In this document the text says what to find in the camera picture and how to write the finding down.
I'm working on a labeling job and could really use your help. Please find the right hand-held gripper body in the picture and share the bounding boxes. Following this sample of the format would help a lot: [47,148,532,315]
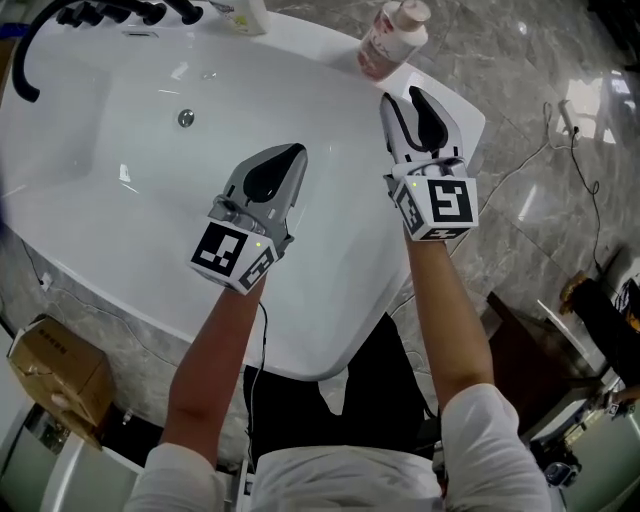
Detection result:
[383,156,480,242]

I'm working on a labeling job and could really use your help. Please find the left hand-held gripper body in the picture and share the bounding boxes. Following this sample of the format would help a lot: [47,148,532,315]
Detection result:
[188,197,294,296]

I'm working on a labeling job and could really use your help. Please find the dark wooden table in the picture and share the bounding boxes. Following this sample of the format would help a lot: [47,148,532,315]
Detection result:
[487,291,617,442]

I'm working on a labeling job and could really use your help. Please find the person's white shirt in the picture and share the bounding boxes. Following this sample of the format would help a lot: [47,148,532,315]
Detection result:
[122,382,554,512]

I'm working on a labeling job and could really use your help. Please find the person's black trousers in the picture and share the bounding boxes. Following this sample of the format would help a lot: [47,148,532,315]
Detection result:
[243,312,444,469]

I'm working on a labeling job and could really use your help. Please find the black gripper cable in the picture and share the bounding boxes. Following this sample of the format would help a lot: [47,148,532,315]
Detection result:
[246,299,270,471]

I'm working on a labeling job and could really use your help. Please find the pink body wash bottle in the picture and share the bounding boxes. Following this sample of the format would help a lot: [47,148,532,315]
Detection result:
[355,0,432,84]

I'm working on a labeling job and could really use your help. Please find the large brown cardboard box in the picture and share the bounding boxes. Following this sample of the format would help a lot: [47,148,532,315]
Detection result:
[7,314,114,441]

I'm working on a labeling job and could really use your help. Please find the person's right forearm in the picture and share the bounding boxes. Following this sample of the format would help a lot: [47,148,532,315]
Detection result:
[402,227,496,416]

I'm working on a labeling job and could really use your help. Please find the black curved faucet spout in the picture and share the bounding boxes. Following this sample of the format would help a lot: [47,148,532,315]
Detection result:
[10,0,204,104]

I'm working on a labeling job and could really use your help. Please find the white hand soap pump bottle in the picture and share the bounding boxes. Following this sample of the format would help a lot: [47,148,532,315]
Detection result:
[208,0,272,37]

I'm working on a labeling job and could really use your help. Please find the black floor cable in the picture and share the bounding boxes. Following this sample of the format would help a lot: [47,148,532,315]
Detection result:
[568,126,605,272]

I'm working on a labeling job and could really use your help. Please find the white bathtub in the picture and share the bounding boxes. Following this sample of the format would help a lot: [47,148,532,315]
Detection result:
[0,8,487,382]

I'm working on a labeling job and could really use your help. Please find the person's left forearm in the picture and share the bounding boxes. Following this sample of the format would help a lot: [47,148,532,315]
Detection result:
[158,284,266,469]

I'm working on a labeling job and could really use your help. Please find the white floor cable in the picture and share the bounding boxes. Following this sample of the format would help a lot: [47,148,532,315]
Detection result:
[488,102,567,202]

